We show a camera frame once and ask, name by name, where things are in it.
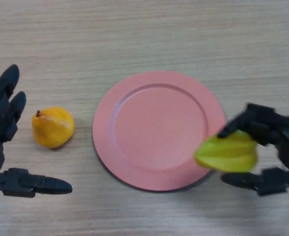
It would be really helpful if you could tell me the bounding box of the pink round plate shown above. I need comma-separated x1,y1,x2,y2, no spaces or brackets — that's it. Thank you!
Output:
92,70,227,192

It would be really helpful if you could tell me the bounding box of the yellow green starfruit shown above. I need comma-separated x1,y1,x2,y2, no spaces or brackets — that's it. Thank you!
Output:
194,130,259,173

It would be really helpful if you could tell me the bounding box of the orange yellow pear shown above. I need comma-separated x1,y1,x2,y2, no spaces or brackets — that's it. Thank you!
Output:
32,106,75,149

